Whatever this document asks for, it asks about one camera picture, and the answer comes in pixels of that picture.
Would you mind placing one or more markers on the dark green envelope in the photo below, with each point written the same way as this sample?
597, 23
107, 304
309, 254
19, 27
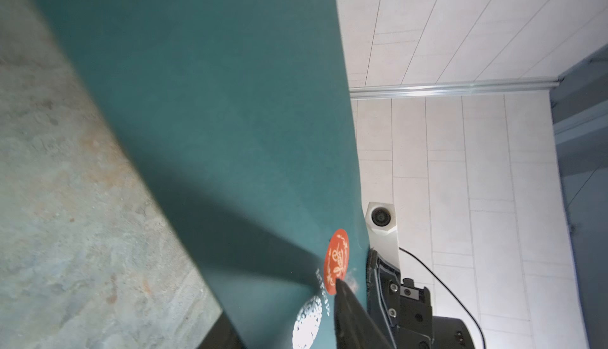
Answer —
237, 116

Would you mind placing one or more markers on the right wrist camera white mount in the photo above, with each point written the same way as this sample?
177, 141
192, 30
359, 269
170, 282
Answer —
381, 220

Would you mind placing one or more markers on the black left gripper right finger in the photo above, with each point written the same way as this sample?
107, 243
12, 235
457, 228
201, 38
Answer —
353, 326

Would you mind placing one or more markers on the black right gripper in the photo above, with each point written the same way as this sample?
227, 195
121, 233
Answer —
404, 314

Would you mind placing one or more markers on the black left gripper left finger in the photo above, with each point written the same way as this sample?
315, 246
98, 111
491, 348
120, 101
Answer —
222, 335

